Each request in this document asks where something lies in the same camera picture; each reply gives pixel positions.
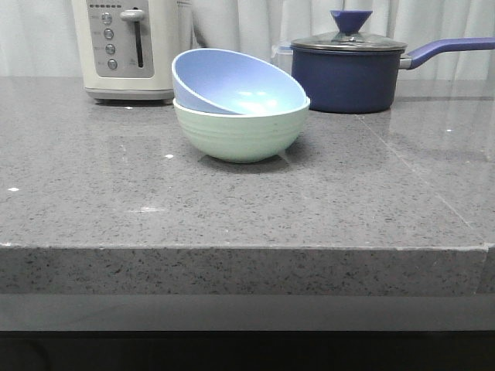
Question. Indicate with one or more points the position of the green bowl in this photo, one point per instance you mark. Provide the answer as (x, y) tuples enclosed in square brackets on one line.
[(241, 138)]

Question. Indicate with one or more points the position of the white curtain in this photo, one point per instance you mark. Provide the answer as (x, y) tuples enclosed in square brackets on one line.
[(38, 38)]

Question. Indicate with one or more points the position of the clear plastic container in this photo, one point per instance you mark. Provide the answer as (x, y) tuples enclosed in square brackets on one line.
[(281, 56)]

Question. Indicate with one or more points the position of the blue bowl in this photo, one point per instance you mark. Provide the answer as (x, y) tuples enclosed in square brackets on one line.
[(222, 81)]

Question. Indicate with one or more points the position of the dark blue saucepan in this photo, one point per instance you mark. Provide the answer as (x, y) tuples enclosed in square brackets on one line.
[(364, 81)]

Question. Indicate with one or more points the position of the cream white toaster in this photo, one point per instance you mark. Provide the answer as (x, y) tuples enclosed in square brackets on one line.
[(126, 47)]

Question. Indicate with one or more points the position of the glass pot lid blue knob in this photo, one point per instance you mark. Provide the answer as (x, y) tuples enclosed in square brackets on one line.
[(348, 37)]

